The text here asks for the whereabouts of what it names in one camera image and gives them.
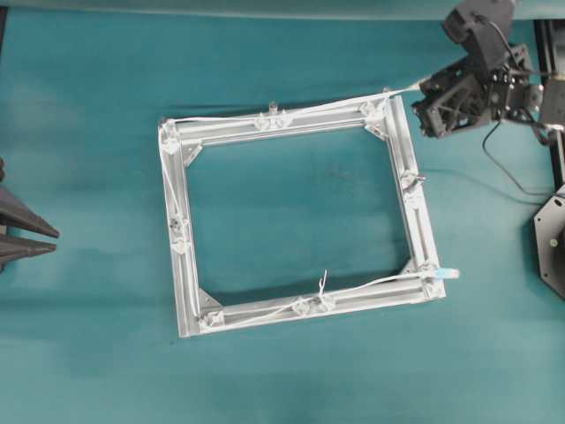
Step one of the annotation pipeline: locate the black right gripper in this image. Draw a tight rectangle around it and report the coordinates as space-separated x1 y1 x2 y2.
411 56 497 138

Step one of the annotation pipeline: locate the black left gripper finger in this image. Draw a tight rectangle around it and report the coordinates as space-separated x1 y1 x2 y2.
1 187 59 238
0 234 57 270

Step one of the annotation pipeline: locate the white ethernet cable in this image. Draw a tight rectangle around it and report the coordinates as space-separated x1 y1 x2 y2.
161 78 461 330

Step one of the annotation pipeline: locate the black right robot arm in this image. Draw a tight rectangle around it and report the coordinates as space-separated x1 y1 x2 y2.
411 1 564 144

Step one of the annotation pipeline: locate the steel pin top left corner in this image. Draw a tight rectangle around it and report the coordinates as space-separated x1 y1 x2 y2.
161 118 177 139

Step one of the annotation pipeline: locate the grey right arm cable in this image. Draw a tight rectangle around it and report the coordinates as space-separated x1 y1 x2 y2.
482 118 560 198

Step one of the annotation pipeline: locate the square aluminium extrusion frame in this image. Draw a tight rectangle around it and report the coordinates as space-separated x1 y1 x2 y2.
158 91 459 337

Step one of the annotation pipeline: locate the black extrusion rail right edge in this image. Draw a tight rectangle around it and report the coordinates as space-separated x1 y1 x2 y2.
534 19 564 189

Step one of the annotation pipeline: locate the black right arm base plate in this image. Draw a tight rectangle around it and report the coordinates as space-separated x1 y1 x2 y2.
533 185 564 299

